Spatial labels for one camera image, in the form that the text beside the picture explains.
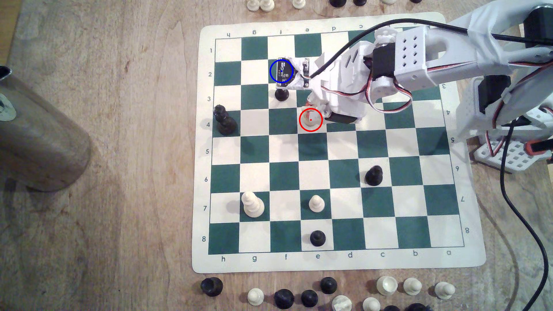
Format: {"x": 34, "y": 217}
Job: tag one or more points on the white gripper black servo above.
{"x": 342, "y": 119}

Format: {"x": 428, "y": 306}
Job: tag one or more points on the white chess rook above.
{"x": 341, "y": 303}
{"x": 311, "y": 122}

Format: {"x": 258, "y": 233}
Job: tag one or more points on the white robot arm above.
{"x": 453, "y": 54}

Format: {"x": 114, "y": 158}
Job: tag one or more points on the black chess pawn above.
{"x": 309, "y": 298}
{"x": 374, "y": 176}
{"x": 329, "y": 285}
{"x": 318, "y": 238}
{"x": 281, "y": 95}

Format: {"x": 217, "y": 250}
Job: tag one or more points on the white chess pawn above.
{"x": 316, "y": 204}
{"x": 412, "y": 286}
{"x": 298, "y": 4}
{"x": 444, "y": 290}
{"x": 253, "y": 4}
{"x": 255, "y": 296}
{"x": 267, "y": 4}

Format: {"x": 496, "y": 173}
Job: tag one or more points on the green and white chess mat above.
{"x": 345, "y": 268}

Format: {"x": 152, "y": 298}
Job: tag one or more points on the black chess rook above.
{"x": 211, "y": 286}

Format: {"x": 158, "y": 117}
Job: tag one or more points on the orange and black clamp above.
{"x": 538, "y": 147}

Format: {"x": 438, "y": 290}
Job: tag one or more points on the camera module on white mount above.
{"x": 285, "y": 71}

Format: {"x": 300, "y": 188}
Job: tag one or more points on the white perforated base plate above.
{"x": 514, "y": 158}

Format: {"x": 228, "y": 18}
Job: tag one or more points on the round wooden post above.
{"x": 39, "y": 142}

